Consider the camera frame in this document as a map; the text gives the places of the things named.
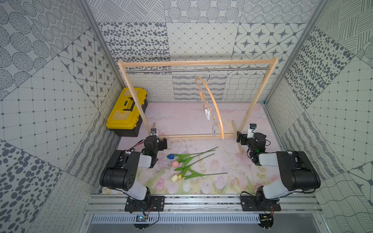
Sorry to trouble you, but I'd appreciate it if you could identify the right black circuit board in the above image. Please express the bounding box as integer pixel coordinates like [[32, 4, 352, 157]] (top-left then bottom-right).
[[258, 214, 274, 230]]

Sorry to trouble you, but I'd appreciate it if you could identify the white artificial tulip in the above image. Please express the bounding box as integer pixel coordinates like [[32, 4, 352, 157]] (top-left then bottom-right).
[[171, 162, 195, 183]]

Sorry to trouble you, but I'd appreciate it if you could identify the left green circuit board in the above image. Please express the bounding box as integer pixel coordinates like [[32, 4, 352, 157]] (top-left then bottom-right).
[[134, 215, 150, 230]]

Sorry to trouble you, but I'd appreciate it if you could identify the floral pink table mat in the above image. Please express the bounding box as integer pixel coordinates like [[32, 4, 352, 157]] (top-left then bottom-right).
[[136, 103, 280, 194]]

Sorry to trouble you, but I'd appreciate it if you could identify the aluminium mounting rail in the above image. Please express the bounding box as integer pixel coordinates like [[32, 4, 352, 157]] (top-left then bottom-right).
[[83, 194, 322, 214]]

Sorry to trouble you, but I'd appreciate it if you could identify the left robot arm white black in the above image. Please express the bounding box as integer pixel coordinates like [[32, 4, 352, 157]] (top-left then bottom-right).
[[99, 136, 168, 203]]

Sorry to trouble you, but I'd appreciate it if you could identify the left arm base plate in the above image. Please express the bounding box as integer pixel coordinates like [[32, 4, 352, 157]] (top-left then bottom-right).
[[125, 196, 165, 213]]

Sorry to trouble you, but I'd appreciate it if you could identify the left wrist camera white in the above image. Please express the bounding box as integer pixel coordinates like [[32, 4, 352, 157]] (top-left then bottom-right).
[[150, 128, 158, 136]]

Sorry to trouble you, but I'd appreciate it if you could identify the wooden clothes rack frame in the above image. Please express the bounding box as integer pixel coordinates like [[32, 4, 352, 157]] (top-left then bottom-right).
[[118, 57, 279, 138]]

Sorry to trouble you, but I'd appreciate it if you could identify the pink artificial tulip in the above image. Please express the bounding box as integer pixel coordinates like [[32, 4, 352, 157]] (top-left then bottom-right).
[[172, 155, 200, 168]]

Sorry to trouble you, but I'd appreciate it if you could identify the wooden curved clothes hanger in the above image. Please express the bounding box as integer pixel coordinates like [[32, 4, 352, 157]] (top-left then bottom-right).
[[195, 71, 225, 139]]

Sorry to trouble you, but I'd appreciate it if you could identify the white vented cable duct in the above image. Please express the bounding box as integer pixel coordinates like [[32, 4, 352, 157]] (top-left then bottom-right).
[[91, 213, 259, 224]]

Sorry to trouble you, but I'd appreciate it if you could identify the metal rack rod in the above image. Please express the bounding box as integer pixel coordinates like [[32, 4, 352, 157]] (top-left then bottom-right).
[[127, 68, 269, 74]]

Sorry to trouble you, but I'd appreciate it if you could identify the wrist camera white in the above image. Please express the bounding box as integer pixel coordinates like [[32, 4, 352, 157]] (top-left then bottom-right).
[[247, 123, 257, 138], [150, 128, 158, 136]]

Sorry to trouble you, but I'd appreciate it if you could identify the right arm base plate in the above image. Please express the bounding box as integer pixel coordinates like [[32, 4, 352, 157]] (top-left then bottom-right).
[[240, 195, 281, 212]]

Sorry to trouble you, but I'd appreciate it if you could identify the white clothespin upper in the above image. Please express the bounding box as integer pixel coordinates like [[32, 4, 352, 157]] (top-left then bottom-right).
[[204, 108, 211, 120]]

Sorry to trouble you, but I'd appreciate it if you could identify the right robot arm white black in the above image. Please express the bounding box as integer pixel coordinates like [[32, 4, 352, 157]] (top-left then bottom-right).
[[237, 132, 321, 201]]

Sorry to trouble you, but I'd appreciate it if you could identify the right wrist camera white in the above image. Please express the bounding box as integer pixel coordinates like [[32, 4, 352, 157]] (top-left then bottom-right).
[[247, 123, 257, 138]]

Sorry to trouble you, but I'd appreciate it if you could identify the yellow black toolbox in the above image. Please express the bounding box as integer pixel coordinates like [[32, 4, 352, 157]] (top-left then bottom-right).
[[106, 87, 142, 137]]

